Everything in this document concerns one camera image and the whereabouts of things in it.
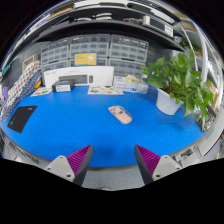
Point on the white woven basket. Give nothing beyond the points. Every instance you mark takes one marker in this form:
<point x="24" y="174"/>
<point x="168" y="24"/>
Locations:
<point x="30" y="61"/>

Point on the small black box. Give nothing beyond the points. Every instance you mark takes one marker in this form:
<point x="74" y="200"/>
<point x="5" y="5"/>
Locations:
<point x="63" y="86"/>

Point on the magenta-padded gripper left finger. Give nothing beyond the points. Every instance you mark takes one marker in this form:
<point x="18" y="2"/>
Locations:
<point x="78" y="161"/>

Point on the pink transparent computer mouse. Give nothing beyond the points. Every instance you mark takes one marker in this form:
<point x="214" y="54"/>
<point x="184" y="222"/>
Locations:
<point x="120" y="115"/>

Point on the yellow blue-edged box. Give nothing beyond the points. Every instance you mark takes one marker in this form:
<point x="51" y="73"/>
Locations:
<point x="85" y="59"/>

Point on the green plant in white pot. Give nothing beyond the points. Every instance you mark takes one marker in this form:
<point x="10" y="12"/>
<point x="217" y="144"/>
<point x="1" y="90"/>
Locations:
<point x="173" y="80"/>

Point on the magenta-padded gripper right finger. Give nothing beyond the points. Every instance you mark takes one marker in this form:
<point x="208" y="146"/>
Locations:
<point x="150" y="161"/>

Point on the colourful sticker sheet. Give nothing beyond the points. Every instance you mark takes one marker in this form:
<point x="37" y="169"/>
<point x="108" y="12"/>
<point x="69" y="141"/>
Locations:
<point x="41" y="91"/>
<point x="105" y="90"/>

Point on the black mouse pad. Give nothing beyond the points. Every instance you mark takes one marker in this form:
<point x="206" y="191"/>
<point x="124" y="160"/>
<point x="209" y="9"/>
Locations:
<point x="21" y="118"/>

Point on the white blue glove box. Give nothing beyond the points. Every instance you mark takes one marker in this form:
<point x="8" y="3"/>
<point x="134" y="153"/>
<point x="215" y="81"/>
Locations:
<point x="131" y="85"/>

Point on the white keyboard carton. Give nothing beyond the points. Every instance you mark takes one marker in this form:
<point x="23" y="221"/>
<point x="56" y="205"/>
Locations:
<point x="100" y="75"/>

